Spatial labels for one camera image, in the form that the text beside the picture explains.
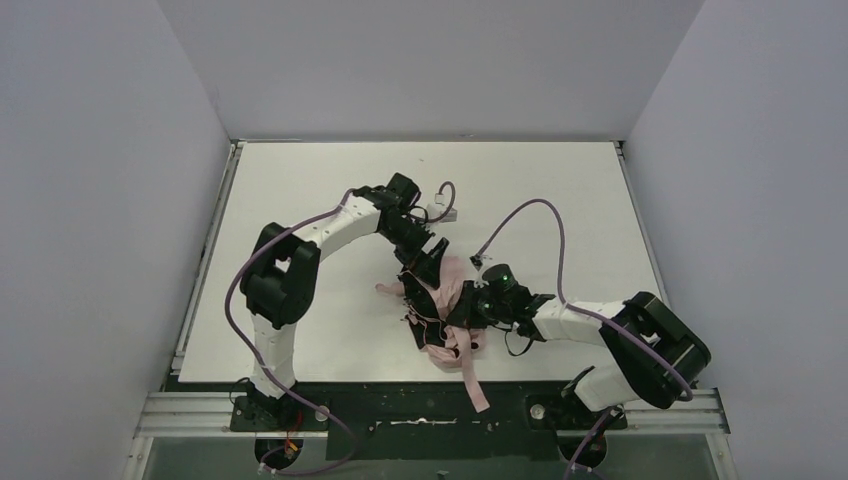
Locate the pink folding umbrella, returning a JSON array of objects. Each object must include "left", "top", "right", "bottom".
[{"left": 375, "top": 256, "right": 490, "bottom": 413}]

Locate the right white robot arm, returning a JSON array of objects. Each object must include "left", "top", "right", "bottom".
[{"left": 447, "top": 264, "right": 712, "bottom": 412}]

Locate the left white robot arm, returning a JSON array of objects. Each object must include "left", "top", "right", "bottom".
[{"left": 225, "top": 173, "right": 456, "bottom": 400}]

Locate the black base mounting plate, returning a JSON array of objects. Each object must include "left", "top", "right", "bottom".
[{"left": 229, "top": 381, "right": 628, "bottom": 468}]

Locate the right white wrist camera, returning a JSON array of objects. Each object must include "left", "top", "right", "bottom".
[{"left": 469, "top": 253, "right": 492, "bottom": 274}]

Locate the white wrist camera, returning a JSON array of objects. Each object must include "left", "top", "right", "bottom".
[
  {"left": 426, "top": 193, "right": 458, "bottom": 223},
  {"left": 469, "top": 253, "right": 492, "bottom": 274}
]

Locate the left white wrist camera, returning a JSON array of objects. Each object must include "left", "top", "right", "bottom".
[{"left": 426, "top": 193, "right": 458, "bottom": 223}]

